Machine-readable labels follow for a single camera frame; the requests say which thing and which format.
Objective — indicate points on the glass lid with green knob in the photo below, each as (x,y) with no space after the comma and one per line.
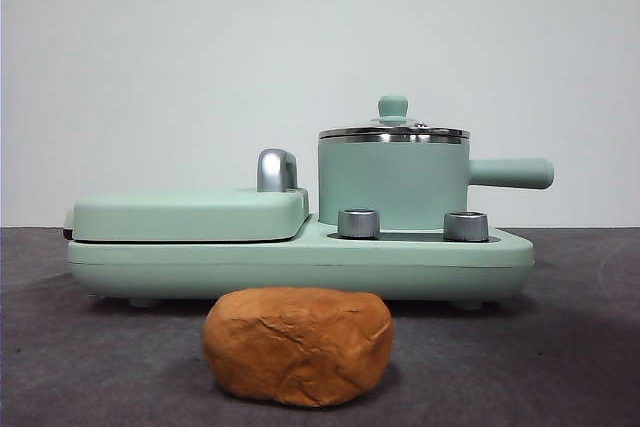
(394,107)

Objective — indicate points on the brown potato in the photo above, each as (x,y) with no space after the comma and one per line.
(300,347)

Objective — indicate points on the silver control dial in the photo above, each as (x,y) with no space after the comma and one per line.
(465,227)
(359,224)

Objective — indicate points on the mint green breakfast machine base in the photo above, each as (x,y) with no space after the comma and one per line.
(300,272)

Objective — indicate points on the mint green griddle cover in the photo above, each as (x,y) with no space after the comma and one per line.
(175,217)

